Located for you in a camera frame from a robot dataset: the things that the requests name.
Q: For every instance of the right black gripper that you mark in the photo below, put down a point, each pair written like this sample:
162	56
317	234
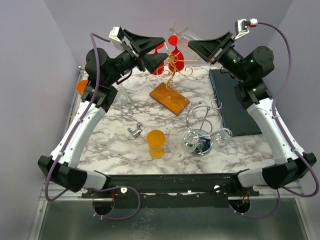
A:
209	49

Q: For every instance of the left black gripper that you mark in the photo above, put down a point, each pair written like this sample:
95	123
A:
150	61

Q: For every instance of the clear wine glass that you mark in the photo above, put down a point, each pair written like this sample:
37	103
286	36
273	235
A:
122	96
183	38

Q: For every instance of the orange wine glass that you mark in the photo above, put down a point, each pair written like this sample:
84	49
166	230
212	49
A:
81	85

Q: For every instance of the yellow wine glass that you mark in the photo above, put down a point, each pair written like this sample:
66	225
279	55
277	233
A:
156	140

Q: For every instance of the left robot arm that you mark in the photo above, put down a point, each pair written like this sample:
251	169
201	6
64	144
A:
104	72

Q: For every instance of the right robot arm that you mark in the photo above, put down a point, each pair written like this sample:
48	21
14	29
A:
291	161

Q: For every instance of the left red wine glass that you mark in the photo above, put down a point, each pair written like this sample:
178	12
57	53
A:
160	68

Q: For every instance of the red wine glass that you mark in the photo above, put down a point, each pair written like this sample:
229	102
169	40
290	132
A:
160	68
176	58

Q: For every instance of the right red wine glass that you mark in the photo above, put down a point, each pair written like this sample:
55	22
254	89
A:
176	58

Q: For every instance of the white cylinder fitting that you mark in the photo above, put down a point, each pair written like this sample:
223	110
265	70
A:
144	135

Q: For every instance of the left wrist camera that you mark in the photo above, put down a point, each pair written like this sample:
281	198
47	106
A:
116	37

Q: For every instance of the gold wire wine glass rack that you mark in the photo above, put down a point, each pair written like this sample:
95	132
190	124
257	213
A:
165	95

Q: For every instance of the chrome wire glass rack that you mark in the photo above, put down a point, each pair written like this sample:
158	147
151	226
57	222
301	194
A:
206	121

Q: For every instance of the aluminium rail frame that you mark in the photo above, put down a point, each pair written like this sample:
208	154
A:
42	201

